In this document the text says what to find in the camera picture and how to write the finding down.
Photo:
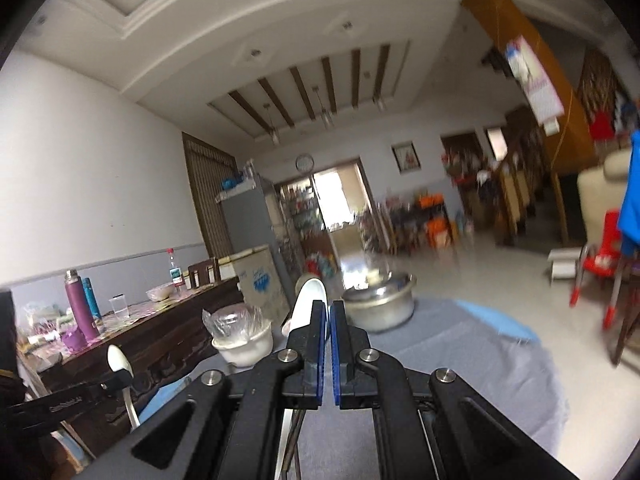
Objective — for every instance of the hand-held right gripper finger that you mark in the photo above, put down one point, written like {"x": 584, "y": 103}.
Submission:
{"x": 323, "y": 360}
{"x": 335, "y": 360}

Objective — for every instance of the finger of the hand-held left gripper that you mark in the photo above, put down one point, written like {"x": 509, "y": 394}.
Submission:
{"x": 75, "y": 400}

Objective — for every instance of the white ceramic spoon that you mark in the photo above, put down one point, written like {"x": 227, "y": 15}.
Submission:
{"x": 307, "y": 300}
{"x": 119, "y": 358}

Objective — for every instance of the bundle of dark chopsticks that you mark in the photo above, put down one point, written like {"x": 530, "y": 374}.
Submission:
{"x": 294, "y": 440}

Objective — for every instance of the purple thermos lid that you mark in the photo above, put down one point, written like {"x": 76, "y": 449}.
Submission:
{"x": 74, "y": 341}

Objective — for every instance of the metal pot with lid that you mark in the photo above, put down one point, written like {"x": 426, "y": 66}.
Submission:
{"x": 380, "y": 305}

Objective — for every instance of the purple thermos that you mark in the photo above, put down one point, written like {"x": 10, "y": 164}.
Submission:
{"x": 80, "y": 305}

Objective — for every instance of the white bowl with plastic wrap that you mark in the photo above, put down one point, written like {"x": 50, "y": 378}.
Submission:
{"x": 242, "y": 345}

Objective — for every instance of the blue bottle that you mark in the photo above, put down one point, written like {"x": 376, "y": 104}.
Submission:
{"x": 93, "y": 297}

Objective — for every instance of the dark carved wooden sideboard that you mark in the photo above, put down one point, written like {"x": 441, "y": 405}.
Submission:
{"x": 165, "y": 355}

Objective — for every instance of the white chest freezer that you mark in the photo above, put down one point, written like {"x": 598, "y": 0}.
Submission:
{"x": 260, "y": 280}

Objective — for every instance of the clear plastic cup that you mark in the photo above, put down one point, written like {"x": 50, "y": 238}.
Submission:
{"x": 119, "y": 307}

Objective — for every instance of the pink checkered sideboard cover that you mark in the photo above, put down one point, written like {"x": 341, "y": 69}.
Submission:
{"x": 140, "y": 312}

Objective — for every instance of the grey tablecloth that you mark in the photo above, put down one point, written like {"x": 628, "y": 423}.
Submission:
{"x": 450, "y": 370}

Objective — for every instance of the pale bowl with food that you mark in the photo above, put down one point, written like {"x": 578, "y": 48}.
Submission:
{"x": 160, "y": 291}

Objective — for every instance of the water bottle with red cap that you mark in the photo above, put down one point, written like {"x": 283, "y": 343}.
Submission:
{"x": 175, "y": 275}

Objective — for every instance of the blue tablecloth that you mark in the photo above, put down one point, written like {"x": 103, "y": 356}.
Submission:
{"x": 492, "y": 320}

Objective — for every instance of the grey refrigerator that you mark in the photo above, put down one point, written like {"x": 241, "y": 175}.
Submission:
{"x": 250, "y": 215}

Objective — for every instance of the wooden table with orange boxes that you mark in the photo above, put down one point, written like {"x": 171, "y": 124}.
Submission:
{"x": 425, "y": 220}

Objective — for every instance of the brown wooden door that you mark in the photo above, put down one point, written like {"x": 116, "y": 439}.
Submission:
{"x": 207, "y": 195}

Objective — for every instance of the white step stool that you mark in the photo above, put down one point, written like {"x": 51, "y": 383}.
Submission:
{"x": 565, "y": 265}

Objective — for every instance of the red plastic chair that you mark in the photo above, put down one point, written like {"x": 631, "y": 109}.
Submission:
{"x": 602, "y": 260}

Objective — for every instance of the dark wooden chair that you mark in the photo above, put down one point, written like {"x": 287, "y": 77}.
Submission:
{"x": 625, "y": 310}

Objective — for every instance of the beige chair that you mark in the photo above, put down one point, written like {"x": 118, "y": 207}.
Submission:
{"x": 600, "y": 190}

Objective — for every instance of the blue cloth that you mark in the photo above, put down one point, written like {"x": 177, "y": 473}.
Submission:
{"x": 631, "y": 200}

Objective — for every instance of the round wall clock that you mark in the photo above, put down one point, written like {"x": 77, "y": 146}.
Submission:
{"x": 304, "y": 162}

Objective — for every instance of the framed wall picture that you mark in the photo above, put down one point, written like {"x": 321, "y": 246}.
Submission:
{"x": 406, "y": 158}

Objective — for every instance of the wall calendar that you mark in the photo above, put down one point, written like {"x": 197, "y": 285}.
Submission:
{"x": 532, "y": 80}

